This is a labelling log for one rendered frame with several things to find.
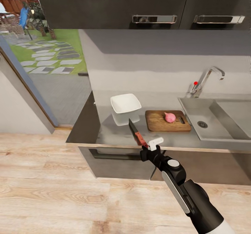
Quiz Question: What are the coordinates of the vidalia onion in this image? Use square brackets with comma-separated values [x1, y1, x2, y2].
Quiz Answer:
[165, 113, 176, 123]

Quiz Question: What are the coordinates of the parer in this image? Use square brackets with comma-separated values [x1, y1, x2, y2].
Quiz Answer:
[129, 118, 148, 148]

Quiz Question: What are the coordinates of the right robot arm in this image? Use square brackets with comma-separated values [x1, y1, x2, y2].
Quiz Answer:
[140, 137, 237, 234]

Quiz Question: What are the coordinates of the cutting board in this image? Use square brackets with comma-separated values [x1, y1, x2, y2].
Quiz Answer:
[145, 110, 192, 132]

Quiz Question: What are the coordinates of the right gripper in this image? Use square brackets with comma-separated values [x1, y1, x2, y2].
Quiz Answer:
[140, 145, 161, 164]

